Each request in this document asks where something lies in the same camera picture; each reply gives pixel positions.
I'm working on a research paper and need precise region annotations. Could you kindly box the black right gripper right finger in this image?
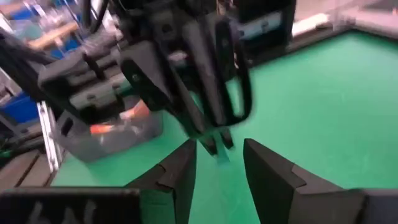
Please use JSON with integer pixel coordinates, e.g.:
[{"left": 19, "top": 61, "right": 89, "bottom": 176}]
[{"left": 243, "top": 138, "right": 398, "bottom": 224}]

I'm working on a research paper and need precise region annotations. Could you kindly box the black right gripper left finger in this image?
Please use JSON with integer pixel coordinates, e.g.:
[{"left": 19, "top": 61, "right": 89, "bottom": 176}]
[{"left": 0, "top": 138, "right": 198, "bottom": 224}]

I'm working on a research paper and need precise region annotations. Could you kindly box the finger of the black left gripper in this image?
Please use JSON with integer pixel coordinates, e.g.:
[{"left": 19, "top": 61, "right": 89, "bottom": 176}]
[
  {"left": 182, "top": 13, "right": 253, "bottom": 150},
  {"left": 119, "top": 40, "right": 219, "bottom": 156}
]

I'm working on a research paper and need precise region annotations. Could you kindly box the orange-handled silver fork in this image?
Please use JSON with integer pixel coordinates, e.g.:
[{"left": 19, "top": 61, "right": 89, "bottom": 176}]
[
  {"left": 119, "top": 98, "right": 152, "bottom": 121},
  {"left": 89, "top": 123, "right": 116, "bottom": 136}
]

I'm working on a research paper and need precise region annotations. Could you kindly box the clear plastic bin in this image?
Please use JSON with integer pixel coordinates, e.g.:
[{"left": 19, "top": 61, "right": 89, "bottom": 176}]
[{"left": 50, "top": 93, "right": 165, "bottom": 163}]

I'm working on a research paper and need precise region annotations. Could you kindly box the tan wooden plank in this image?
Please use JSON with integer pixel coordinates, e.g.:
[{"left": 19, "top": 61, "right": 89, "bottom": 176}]
[{"left": 27, "top": 21, "right": 80, "bottom": 51}]

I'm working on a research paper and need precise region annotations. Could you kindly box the blue plastic crate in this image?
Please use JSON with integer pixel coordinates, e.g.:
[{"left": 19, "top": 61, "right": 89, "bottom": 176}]
[{"left": 0, "top": 91, "right": 40, "bottom": 125}]

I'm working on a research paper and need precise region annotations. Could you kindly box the silver aluminium frame post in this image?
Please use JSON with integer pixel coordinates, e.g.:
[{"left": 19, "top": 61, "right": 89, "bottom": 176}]
[{"left": 36, "top": 100, "right": 65, "bottom": 172}]

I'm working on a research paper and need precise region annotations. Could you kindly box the black frame strut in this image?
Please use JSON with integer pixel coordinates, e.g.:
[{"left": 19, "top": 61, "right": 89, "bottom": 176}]
[{"left": 0, "top": 26, "right": 63, "bottom": 103}]

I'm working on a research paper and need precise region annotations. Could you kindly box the black table border frame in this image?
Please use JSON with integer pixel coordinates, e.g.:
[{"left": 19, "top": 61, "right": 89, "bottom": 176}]
[{"left": 248, "top": 24, "right": 398, "bottom": 68}]

